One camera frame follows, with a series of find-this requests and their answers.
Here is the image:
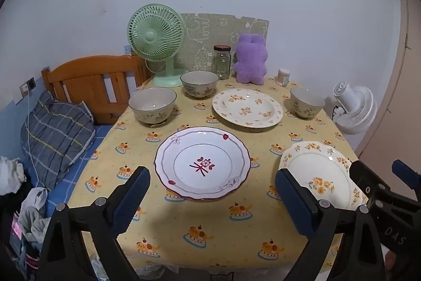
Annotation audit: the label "grey crumpled clothes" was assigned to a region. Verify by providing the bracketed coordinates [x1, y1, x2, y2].
[18, 187, 52, 244]

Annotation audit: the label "beige floral bowl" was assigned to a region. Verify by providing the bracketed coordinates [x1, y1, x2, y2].
[128, 87, 177, 125]
[290, 87, 325, 119]
[180, 71, 219, 99]

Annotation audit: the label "round cream plate orange flowers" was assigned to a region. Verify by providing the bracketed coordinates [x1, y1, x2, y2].
[212, 89, 284, 128]

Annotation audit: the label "yellow printed tablecloth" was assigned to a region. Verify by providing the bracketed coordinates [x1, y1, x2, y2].
[67, 77, 362, 272]

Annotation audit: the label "white crumpled cloth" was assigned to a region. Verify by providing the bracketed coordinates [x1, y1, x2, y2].
[0, 156, 27, 196]

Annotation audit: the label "green desk fan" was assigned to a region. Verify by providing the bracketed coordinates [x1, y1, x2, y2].
[127, 3, 189, 87]

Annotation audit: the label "beige door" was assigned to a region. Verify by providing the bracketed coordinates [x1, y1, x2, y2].
[357, 0, 421, 170]

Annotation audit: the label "scalloped cream plate orange flowers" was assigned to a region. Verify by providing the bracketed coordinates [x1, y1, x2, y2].
[279, 141, 369, 211]

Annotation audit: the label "green patterned mat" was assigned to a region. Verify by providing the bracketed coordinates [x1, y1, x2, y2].
[179, 13, 270, 78]

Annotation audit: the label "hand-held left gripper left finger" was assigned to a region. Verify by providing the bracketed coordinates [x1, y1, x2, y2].
[38, 166, 152, 281]

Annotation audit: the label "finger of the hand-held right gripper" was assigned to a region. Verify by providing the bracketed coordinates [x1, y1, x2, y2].
[391, 160, 421, 195]
[349, 161, 393, 203]

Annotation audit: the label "grey plaid pillow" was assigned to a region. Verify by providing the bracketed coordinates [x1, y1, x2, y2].
[20, 92, 97, 191]

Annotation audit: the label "glass jar with dark lid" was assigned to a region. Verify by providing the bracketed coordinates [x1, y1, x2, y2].
[213, 45, 232, 80]

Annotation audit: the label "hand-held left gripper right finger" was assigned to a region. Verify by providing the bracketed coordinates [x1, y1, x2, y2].
[274, 168, 385, 281]

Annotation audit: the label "white plate with red pattern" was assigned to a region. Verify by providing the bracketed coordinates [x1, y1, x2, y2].
[154, 127, 250, 201]

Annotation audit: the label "white circulator fan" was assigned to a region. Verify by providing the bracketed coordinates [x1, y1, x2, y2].
[332, 82, 378, 136]

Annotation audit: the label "white charging cable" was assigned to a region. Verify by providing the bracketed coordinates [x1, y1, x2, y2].
[26, 88, 45, 187]

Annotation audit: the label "wooden chair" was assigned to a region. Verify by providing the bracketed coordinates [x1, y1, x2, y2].
[41, 55, 152, 125]

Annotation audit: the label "purple plush rabbit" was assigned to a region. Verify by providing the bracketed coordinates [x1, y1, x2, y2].
[233, 33, 268, 85]

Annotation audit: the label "blue bed sheet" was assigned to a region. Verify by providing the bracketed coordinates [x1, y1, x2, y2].
[23, 123, 114, 219]

